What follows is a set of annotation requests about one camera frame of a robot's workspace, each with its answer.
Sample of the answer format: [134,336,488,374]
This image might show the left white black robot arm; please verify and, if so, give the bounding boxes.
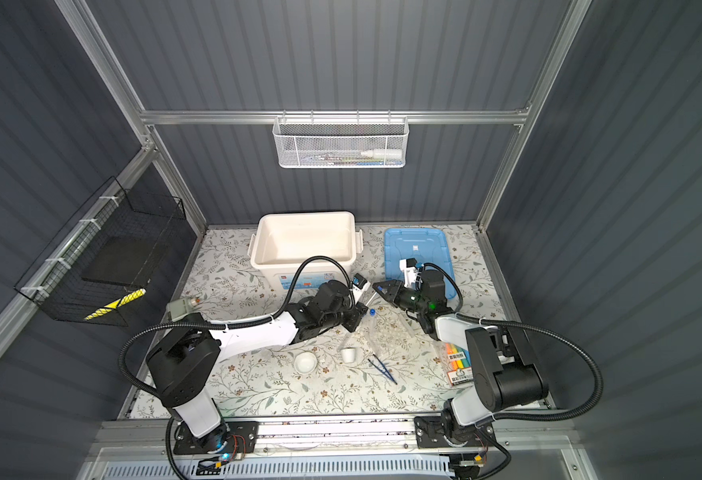
[146,275,371,449]

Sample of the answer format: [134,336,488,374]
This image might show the small white ceramic crucible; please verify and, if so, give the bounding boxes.
[340,347,357,364]

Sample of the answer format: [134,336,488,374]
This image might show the white bottle in basket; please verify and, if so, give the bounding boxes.
[360,149,404,162]

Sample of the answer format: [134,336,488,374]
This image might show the black wire wall basket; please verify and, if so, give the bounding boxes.
[14,181,186,326]

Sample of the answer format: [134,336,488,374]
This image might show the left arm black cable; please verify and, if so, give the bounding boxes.
[118,256,355,403]

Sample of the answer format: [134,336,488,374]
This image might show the blue plastic tweezers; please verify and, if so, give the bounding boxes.
[368,353,397,385]

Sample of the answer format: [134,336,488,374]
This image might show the white wire mesh basket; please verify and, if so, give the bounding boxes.
[272,118,410,169]

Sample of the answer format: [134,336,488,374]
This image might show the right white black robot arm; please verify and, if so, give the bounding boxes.
[372,263,549,445]

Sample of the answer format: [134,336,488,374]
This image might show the floral patterned table mat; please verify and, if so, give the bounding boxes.
[128,224,523,419]

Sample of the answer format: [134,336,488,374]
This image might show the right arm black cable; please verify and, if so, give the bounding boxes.
[422,262,604,421]

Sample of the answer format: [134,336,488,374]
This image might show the grey green box device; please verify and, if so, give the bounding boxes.
[166,297,199,323]

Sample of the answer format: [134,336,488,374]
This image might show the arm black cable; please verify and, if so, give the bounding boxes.
[422,262,604,421]
[118,256,355,403]

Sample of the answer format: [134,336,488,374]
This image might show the pack of coloured markers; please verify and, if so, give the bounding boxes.
[440,343,473,386]

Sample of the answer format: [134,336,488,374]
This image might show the white plastic storage bin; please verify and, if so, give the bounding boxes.
[248,211,363,292]

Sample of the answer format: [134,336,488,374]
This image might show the blue plastic bin lid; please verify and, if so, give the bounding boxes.
[384,228,456,280]

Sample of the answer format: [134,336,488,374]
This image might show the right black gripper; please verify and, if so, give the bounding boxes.
[374,281,429,316]

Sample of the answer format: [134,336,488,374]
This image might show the clear plastic well plate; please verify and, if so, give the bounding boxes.
[371,308,422,362]

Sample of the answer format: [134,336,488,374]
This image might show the white ceramic mortar bowl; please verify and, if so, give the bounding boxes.
[294,351,318,375]

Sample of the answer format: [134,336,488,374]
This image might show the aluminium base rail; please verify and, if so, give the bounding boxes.
[85,413,582,462]

